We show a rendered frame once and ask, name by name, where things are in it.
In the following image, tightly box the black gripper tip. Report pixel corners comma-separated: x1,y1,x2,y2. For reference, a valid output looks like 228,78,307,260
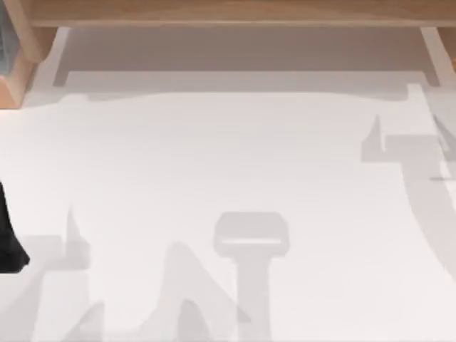
0,182,31,274

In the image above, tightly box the wooden cupboard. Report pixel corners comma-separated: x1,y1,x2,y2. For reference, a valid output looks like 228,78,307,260
0,0,456,110

